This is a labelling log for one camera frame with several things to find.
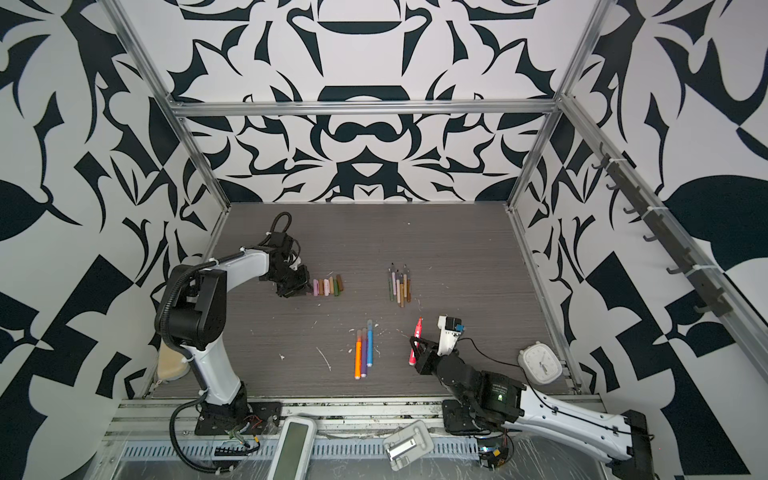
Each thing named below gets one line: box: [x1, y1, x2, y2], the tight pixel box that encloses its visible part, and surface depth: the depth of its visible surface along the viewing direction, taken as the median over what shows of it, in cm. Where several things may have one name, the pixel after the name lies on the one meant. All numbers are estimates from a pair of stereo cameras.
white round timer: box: [518, 341, 563, 385], surface depth 82 cm
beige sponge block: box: [158, 340, 190, 380], surface depth 81 cm
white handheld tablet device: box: [268, 416, 317, 480], surface depth 68 cm
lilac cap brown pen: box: [400, 273, 405, 308], surface depth 98 cm
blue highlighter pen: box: [367, 319, 373, 367], surface depth 87 cm
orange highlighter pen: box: [354, 330, 362, 380], surface depth 85 cm
